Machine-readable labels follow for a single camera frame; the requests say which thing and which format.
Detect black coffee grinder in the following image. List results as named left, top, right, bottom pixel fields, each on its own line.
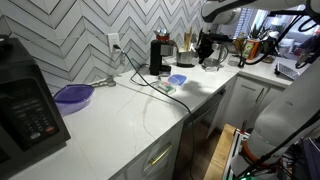
left=149, top=29, right=176, bottom=75

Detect clear glass jar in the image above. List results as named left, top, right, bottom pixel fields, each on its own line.
left=202, top=44, right=228, bottom=72

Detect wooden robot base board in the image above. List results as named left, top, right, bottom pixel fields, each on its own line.
left=204, top=124, right=236, bottom=180

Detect white wall power outlet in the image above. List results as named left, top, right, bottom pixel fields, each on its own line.
left=107, top=33, right=119, bottom=53

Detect metal utensil holder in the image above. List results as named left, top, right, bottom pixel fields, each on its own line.
left=176, top=29, right=194, bottom=68

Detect purple lidded food container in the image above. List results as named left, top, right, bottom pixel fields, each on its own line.
left=53, top=84, right=94, bottom=116

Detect clear lunchbox container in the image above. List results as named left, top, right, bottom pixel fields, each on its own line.
left=156, top=75, right=177, bottom=95

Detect metal box grater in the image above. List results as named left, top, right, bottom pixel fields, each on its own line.
left=275, top=62, right=300, bottom=80

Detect orange green box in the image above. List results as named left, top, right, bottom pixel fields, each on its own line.
left=242, top=39, right=260, bottom=60

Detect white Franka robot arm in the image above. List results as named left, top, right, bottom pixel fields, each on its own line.
left=201, top=0, right=320, bottom=179

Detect metal tongs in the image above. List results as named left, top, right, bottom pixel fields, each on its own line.
left=91, top=78, right=116, bottom=88

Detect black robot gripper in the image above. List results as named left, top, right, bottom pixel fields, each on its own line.
left=196, top=32, right=232, bottom=64

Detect brass drawer handle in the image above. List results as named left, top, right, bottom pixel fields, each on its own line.
left=149, top=142, right=172, bottom=165

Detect blue lunchbox lid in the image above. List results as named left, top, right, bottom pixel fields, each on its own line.
left=168, top=74, right=187, bottom=86

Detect black microwave oven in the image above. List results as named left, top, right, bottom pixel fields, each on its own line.
left=0, top=35, right=70, bottom=178

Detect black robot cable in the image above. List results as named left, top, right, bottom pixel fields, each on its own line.
left=237, top=9, right=320, bottom=69

